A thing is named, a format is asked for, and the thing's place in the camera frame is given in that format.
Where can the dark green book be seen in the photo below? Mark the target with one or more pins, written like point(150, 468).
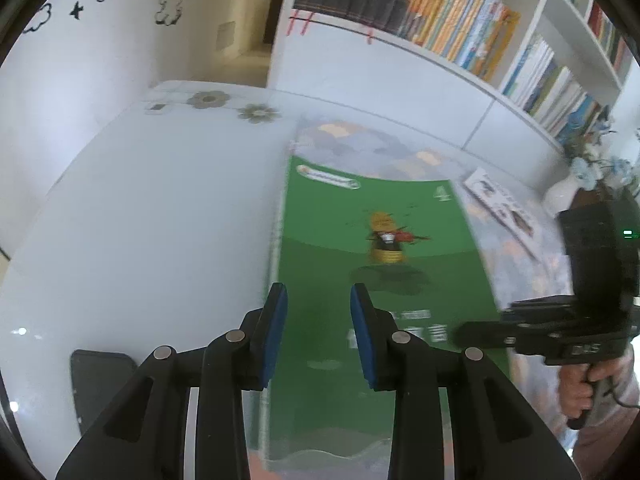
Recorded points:
point(325, 260)

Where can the white illustrated book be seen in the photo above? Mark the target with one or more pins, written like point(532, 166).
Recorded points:
point(500, 205)

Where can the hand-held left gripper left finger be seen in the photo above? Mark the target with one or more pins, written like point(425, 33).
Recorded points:
point(275, 335)

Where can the cloud wall sticker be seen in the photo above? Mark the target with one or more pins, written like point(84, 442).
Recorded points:
point(47, 12)

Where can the row of small shelved books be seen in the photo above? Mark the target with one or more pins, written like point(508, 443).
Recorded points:
point(607, 35)

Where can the black phone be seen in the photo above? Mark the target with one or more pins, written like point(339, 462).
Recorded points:
point(100, 390)

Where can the person's right forearm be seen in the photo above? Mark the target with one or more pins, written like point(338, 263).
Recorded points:
point(615, 425)

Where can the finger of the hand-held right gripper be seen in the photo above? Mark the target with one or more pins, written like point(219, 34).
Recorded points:
point(480, 335)

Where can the person's right hand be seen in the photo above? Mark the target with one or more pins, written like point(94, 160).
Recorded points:
point(572, 390)

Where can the black star wall sticker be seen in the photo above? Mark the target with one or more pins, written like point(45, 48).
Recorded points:
point(76, 11)

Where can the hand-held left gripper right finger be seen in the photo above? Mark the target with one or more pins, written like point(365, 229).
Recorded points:
point(361, 340)

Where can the blue white artificial flowers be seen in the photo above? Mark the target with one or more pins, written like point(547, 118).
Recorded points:
point(585, 170)

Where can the white vase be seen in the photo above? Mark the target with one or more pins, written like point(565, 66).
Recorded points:
point(557, 197)

